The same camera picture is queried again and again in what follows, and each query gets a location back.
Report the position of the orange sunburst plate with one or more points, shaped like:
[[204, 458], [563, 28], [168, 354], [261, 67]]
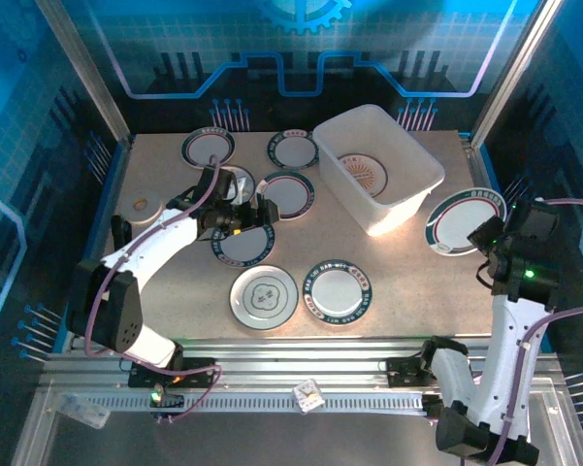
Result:
[[245, 176], [362, 174]]

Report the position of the green lettered rim plate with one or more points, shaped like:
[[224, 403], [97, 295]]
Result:
[[293, 150], [245, 247], [337, 292]]

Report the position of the white plate green clover outline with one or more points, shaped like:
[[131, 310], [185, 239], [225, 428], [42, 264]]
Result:
[[264, 297]]

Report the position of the white translucent plastic bin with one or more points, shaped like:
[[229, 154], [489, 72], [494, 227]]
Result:
[[417, 170]]

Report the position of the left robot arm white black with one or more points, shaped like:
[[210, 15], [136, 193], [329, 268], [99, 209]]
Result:
[[150, 247]]

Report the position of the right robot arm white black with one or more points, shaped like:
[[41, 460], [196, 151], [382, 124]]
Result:
[[504, 349]]

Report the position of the white tape roll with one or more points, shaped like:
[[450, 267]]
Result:
[[143, 211]]

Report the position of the black controller module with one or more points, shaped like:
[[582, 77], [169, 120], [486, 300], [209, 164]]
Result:
[[167, 400], [434, 407]]

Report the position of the clear plastic bag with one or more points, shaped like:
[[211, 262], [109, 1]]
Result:
[[85, 411]]

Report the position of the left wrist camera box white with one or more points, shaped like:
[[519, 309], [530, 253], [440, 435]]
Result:
[[237, 189]]

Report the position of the black upright bracket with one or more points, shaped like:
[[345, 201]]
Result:
[[119, 233]]

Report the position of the aluminium rail frame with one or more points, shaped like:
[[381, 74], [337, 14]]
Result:
[[296, 359]]

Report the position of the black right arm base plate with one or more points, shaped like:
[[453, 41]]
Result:
[[402, 371]]

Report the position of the aluminium corner post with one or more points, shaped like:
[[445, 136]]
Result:
[[513, 73], [87, 73]]

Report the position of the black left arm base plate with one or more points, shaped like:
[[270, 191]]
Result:
[[140, 376]]

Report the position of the small white tag on rail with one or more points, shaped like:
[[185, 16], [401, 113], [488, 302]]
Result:
[[308, 394]]

